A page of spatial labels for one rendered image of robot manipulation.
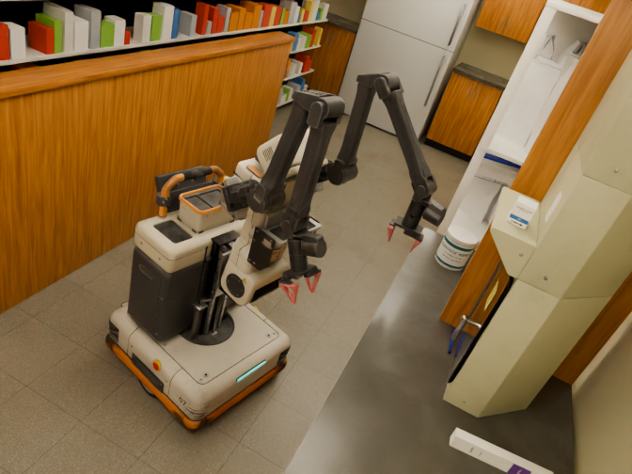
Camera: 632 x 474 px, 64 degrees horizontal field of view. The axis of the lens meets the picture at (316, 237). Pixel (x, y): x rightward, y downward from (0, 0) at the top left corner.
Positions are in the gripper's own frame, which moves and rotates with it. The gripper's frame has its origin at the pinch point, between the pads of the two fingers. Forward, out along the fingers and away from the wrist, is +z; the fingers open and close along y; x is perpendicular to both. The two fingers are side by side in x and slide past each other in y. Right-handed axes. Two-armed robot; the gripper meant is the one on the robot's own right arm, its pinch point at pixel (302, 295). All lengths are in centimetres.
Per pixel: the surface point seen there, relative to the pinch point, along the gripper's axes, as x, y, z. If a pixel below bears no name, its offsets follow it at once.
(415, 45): 180, 444, -100
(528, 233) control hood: -67, 12, -24
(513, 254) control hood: -65, 6, -20
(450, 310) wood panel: -33, 41, 17
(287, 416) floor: 50, 35, 86
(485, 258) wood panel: -45, 42, -5
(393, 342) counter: -24.0, 14.9, 18.6
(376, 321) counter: -15.6, 18.8, 14.3
